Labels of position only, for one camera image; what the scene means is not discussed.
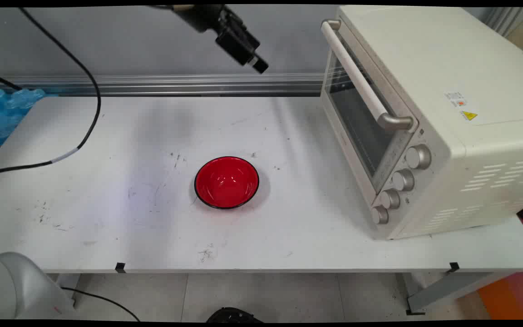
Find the grey table leg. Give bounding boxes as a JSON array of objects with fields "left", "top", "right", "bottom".
[{"left": 402, "top": 272, "right": 512, "bottom": 315}]

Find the blue bubble wrap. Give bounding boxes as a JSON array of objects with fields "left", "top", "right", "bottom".
[{"left": 0, "top": 89, "right": 46, "bottom": 165}]

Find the black round floor object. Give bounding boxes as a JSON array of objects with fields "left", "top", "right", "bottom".
[{"left": 206, "top": 307, "right": 264, "bottom": 323}]

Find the oven glass door with handle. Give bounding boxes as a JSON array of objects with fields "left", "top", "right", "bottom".
[{"left": 321, "top": 19, "right": 422, "bottom": 207}]

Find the black floor cable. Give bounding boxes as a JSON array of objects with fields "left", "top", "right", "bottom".
[{"left": 61, "top": 286, "right": 140, "bottom": 322}]

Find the short black cable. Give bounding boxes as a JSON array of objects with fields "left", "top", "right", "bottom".
[{"left": 0, "top": 69, "right": 22, "bottom": 90}]

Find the red bowl with black rim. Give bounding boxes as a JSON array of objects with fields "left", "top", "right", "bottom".
[{"left": 193, "top": 156, "right": 260, "bottom": 210}]

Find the orange floor panel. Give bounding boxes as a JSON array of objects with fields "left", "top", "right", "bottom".
[{"left": 477, "top": 278, "right": 523, "bottom": 321}]

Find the silver oven knob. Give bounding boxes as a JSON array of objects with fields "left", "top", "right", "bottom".
[
  {"left": 392, "top": 169, "right": 415, "bottom": 192},
  {"left": 405, "top": 144, "right": 432, "bottom": 170},
  {"left": 380, "top": 189, "right": 401, "bottom": 210},
  {"left": 370, "top": 205, "right": 389, "bottom": 225}
]

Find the cream toaster oven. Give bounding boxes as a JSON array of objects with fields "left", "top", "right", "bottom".
[{"left": 321, "top": 5, "right": 523, "bottom": 240}]

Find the aluminium rail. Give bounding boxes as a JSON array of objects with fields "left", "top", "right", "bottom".
[{"left": 0, "top": 73, "right": 325, "bottom": 97}]

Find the white oven label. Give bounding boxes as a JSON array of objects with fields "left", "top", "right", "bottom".
[{"left": 443, "top": 91, "right": 469, "bottom": 108}]

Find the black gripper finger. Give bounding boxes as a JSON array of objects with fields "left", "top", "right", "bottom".
[
  {"left": 215, "top": 25, "right": 270, "bottom": 74},
  {"left": 223, "top": 6, "right": 262, "bottom": 51}
]

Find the black cable with white tape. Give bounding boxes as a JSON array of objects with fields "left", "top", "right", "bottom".
[{"left": 0, "top": 7, "right": 102, "bottom": 177}]

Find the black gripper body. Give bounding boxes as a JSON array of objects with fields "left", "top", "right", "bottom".
[{"left": 171, "top": 5, "right": 232, "bottom": 35}]

